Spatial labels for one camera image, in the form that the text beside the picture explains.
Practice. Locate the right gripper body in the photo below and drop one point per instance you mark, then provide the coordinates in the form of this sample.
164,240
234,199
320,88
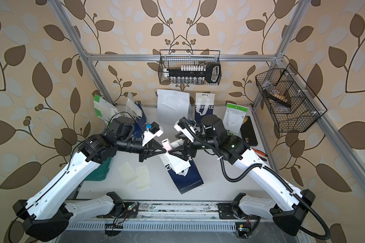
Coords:
212,142

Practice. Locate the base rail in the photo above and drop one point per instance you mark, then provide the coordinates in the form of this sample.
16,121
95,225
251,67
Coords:
188,217

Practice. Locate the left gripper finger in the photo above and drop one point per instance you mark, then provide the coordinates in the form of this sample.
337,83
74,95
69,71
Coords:
143,156
155,146

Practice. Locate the green tool case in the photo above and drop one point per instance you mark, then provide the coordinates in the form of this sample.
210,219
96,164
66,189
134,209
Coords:
100,173

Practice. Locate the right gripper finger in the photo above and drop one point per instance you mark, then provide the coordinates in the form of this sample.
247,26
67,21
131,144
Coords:
184,153
181,142

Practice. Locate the black socket set holder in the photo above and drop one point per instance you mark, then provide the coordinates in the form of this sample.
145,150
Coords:
205,73

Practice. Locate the navy bag rear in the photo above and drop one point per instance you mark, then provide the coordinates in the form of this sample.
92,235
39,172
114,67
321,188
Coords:
204,105

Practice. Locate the right wire basket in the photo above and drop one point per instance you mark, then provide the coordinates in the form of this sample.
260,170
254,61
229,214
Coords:
307,108

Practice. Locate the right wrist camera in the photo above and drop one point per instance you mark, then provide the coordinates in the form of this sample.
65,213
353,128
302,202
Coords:
187,127

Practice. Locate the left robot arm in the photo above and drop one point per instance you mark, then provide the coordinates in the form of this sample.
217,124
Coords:
46,215

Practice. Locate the blue white Cheerful bag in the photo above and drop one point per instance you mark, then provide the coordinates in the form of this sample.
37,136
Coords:
134,108

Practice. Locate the large white paper bag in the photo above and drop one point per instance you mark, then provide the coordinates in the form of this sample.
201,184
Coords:
172,105

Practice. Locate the navy bag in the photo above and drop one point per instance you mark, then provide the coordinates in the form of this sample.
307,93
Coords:
184,183
204,105

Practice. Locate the black box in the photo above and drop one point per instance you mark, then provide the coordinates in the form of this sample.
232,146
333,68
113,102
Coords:
247,132

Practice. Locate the pink mini stapler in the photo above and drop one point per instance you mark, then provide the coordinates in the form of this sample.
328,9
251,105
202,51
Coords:
166,144

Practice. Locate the back wire basket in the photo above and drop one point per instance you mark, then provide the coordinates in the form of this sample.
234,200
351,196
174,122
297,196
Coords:
178,57

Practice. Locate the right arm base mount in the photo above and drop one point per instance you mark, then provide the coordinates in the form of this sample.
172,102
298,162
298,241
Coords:
233,211

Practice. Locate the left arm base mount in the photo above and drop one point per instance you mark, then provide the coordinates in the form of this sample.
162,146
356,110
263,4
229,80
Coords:
120,212

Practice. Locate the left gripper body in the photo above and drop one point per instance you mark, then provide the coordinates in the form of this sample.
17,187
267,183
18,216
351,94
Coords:
130,146

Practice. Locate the orange handled pliers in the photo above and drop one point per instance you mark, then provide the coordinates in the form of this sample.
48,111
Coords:
260,154

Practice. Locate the wire basket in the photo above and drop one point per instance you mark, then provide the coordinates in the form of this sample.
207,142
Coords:
307,108
178,57

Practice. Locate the dark tool in basket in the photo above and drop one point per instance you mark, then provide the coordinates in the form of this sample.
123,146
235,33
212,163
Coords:
277,98

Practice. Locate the navy bag front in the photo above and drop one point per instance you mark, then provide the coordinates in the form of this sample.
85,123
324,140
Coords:
184,183

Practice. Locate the aluminium frame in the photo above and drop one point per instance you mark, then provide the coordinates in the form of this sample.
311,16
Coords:
350,158

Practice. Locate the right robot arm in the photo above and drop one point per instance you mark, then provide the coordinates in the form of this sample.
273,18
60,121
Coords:
288,205

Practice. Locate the receipt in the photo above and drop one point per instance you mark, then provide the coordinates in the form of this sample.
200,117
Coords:
127,172
179,166
143,181

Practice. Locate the green white bag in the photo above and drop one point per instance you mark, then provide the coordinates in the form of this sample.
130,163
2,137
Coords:
105,110
234,117

